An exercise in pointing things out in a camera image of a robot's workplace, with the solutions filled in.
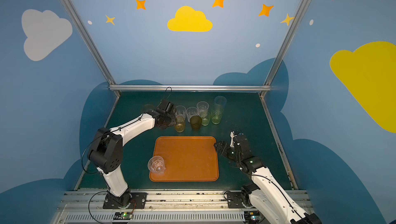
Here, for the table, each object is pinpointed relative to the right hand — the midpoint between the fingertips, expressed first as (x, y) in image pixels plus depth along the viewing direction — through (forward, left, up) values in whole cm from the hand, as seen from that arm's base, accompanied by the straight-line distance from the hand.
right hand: (220, 145), depth 82 cm
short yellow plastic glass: (+18, +26, -7) cm, 32 cm away
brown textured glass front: (+20, +15, -8) cm, 26 cm away
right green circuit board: (-30, -15, -11) cm, 36 cm away
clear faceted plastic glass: (-9, +36, -10) cm, 39 cm away
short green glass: (+22, +8, -9) cm, 25 cm away
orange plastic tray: (-5, +18, -11) cm, 22 cm away
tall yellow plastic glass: (+22, +46, +3) cm, 51 cm away
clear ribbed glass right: (+32, +11, -7) cm, 35 cm away
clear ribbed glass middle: (+27, +19, -6) cm, 33 cm away
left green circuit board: (-33, +46, -10) cm, 57 cm away
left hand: (+15, +27, -1) cm, 31 cm away
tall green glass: (+24, +2, -3) cm, 25 cm away
